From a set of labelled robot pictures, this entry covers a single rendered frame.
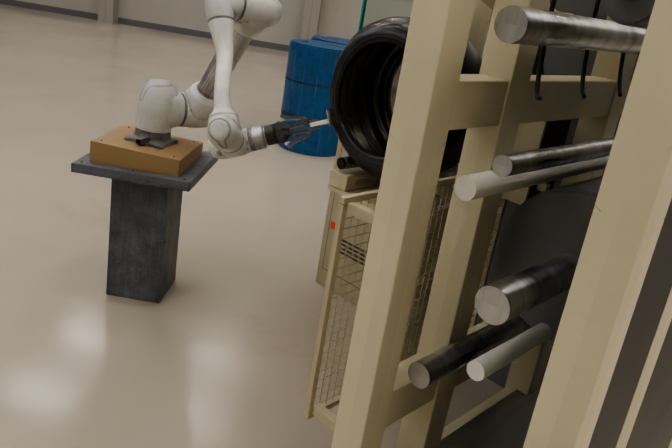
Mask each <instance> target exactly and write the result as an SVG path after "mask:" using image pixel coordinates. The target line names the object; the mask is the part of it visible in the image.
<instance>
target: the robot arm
mask: <svg viewBox="0 0 672 448"><path fill-rule="evenodd" d="M205 12H206V16H207V21H208V26H209V29H210V32H211V35H212V39H213V42H214V46H215V51H216V53H215V55H214V57H213V59H212V60H211V62H210V64H209V66H208V68H207V70H206V71H205V73H204V75H203V77H202V79H201V81H199V82H195V83H193V84H192V85H191V86H190V87H189V88H188V89H186V90H185V91H184V92H178V91H177V88H176V86H175V85H174V84H173V83H171V82H170V81H168V80H164V79H151V80H149V81H148V82H147V83H146V84H145V85H144V87H143V89H142V91H141V93H140V96H139V100H138V105H137V111H136V126H135V131H134V133H133V134H131V135H126V136H124V140H127V141H132V142H135V143H136V144H139V145H147V146H151V147H154V148H156V149H164V148H165V147H168V146H170V145H173V144H177V143H178V141H179V140H178V139H175V138H172V137H171V129H172V128H174V127H186V128H207V136H208V139H209V140H208V149H209V152H210V154H211V156H212V157H213V158H215V159H231V158H236V157H240V156H243V155H246V154H248V153H250V152H253V151H257V150H261V149H264V148H267V144H268V145H269V146H270V145H274V144H279V143H281V144H285V145H286V146H287V148H291V147H292V146H293V145H294V144H296V143H298V142H300V141H302V140H304V139H306V138H308V137H310V136H311V131H313V130H318V129H320V126H322V125H327V124H329V122H328V119H325V120H321V121H318V119H313V120H308V119H307V117H306V116H285V115H282V114H281V115H280V119H279V121H277V122H276V123H274V124H270V125H266V126H264V128H263V126H262V125H257V126H253V127H249V128H242V127H241V124H240V121H239V117H238V113H236V112H235V111H233V109H232V107H231V104H230V97H229V90H230V82H231V74H232V72H233V70H234V69H235V67H236V65H237V63H238V62H239V60H240V58H241V57H242V55H243V53H244V51H245V50H246V48H247V46H248V45H249V43H250V41H251V39H252V38H253V37H256V36H258V35H259V34H260V33H261V32H263V31H264V30H265V29H267V28H268V27H272V26H274V25H276V24H277V23H278V22H279V20H280V19H281V16H282V6H281V3H280V2H279V1H278V0H205ZM285 120H305V121H303V122H299V123H295V124H289V125H287V124H285V123H283V122H282V121H285ZM305 125H310V127H308V128H304V129H300V130H295V131H290V129H292V128H296V127H301V126H305ZM306 132H307V133H306ZM301 133H306V134H304V135H302V136H300V137H298V138H296V139H294V140H292V141H291V142H290V141H288V142H286V141H287V140H288V139H289V138H290V136H293V135H297V134H301Z"/></svg>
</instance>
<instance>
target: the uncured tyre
mask: <svg viewBox="0 0 672 448"><path fill-rule="evenodd" d="M409 23H410V17H400V16H396V17H388V18H384V19H381V20H378V21H375V22H373V23H370V24H368V25H367V26H365V27H364V28H362V29H361V30H360V31H358V32H357V33H356V34H355V35H354V36H353V37H352V38H351V39H350V41H349V42H348V43H347V45H346V46H345V48H344V49H343V51H342V53H341V55H340V57H339V59H338V61H337V64H336V67H335V70H334V74H333V78H332V82H331V89H330V109H331V116H332V120H333V124H334V128H335V131H336V133H337V136H338V138H339V141H340V143H341V145H342V146H343V148H344V150H345V151H346V153H347V154H348V155H349V157H350V158H351V159H352V160H353V161H354V162H355V163H356V164H357V165H358V166H359V167H360V168H362V169H363V170H364V171H366V172H368V173H370V174H372V175H374V176H376V177H380V178H381V175H382V169H383V164H384V158H385V153H386V148H387V142H388V137H389V131H390V126H391V120H392V110H391V88H392V83H393V80H394V77H395V74H396V72H397V70H398V68H399V67H400V65H401V64H402V61H403V55H404V50H405V45H406V39H407V34H408V28H409ZM481 63H482V59H481V57H480V55H479V53H478V52H477V50H476V49H475V47H474V46H473V44H472V43H471V42H470V41H469V40H468V42H467V47H466V52H465V56H464V61H463V66H462V70H461V74H479V72H480V67H481ZM466 130H467V129H457V130H449V131H448V136H447V141H446V145H445V150H444V155H443V159H442V164H441V169H440V173H443V172H445V171H447V170H449V169H451V168H453V167H454V166H455V165H457V164H458V163H459V162H460V157H461V153H462V148H463V144H464V139H465V135H466ZM440 173H439V174H440Z"/></svg>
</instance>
